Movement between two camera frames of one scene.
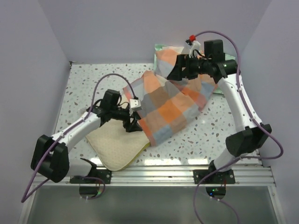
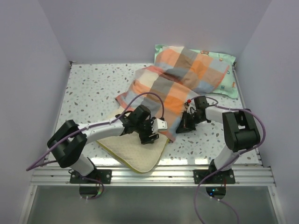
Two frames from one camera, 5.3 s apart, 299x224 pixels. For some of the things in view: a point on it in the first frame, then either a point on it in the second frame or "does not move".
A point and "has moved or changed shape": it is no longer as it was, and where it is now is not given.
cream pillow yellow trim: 117,148 has moved or changed shape
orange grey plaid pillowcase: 168,105 has moved or changed shape
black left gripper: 133,125 to 149,139
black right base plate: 226,177 does not move
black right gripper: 182,61 to 184,126
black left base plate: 103,174 does not move
